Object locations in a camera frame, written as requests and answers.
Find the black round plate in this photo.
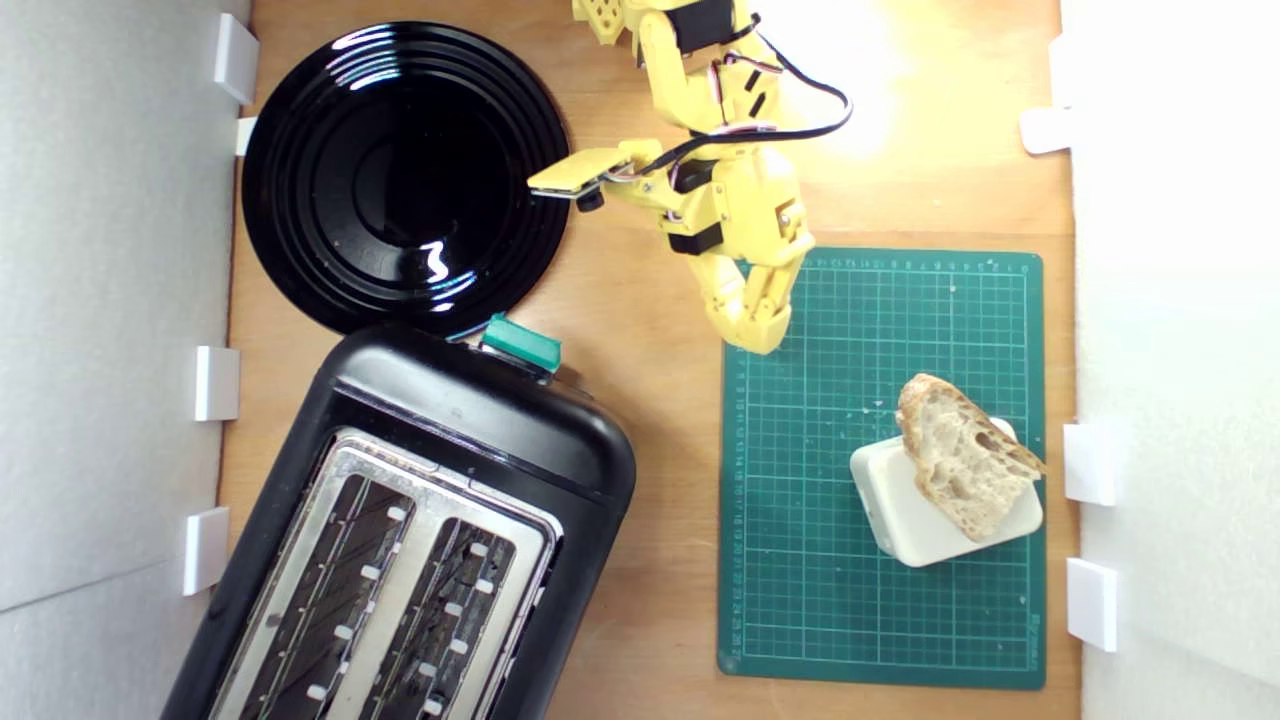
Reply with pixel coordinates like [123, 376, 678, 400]
[241, 21, 573, 336]

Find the green toaster lever knob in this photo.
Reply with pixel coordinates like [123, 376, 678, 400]
[480, 313, 563, 376]

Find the white block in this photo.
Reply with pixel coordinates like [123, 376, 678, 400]
[849, 418, 1045, 569]

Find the yellow gripper camera mount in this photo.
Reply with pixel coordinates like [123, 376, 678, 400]
[527, 146, 641, 214]

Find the black two-slot toaster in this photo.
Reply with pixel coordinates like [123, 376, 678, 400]
[160, 322, 638, 720]

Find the green cutting mat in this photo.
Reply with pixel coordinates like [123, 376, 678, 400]
[717, 244, 1047, 691]

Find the brown bread slice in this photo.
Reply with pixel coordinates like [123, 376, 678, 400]
[894, 373, 1048, 543]

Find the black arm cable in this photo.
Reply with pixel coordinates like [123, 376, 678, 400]
[600, 12, 854, 183]

